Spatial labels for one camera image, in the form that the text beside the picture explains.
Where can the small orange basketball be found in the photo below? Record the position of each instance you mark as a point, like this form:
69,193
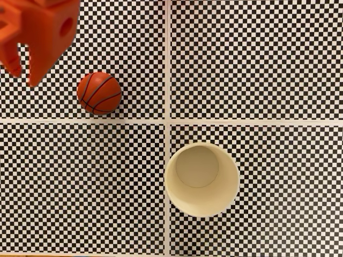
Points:
99,93

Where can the white paper cup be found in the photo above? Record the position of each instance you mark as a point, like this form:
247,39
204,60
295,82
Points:
201,198

